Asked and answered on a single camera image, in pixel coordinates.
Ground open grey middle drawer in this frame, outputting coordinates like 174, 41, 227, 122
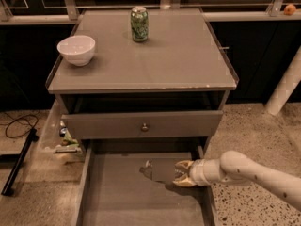
71, 137, 220, 226

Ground green soda can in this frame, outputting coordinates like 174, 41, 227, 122
130, 6, 149, 42

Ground clear plastic water bottle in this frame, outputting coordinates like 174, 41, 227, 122
138, 158, 180, 184

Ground white ceramic bowl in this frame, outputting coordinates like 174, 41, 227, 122
56, 35, 96, 66

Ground black floor stand bar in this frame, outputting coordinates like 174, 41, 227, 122
1, 128, 39, 196

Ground grey top drawer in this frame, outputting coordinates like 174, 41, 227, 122
61, 110, 223, 139

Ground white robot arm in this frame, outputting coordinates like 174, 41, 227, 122
173, 151, 301, 210

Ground clear plastic storage bin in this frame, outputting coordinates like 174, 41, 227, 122
37, 102, 85, 164

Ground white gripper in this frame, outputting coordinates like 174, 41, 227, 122
173, 159, 211, 187

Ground round metal drawer knob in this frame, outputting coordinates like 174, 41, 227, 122
141, 123, 149, 132

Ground metal railing frame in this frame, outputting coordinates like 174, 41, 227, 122
0, 0, 301, 25

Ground small orange object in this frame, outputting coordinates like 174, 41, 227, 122
284, 4, 296, 15

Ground grey drawer cabinet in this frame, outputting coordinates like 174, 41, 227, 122
47, 9, 238, 148

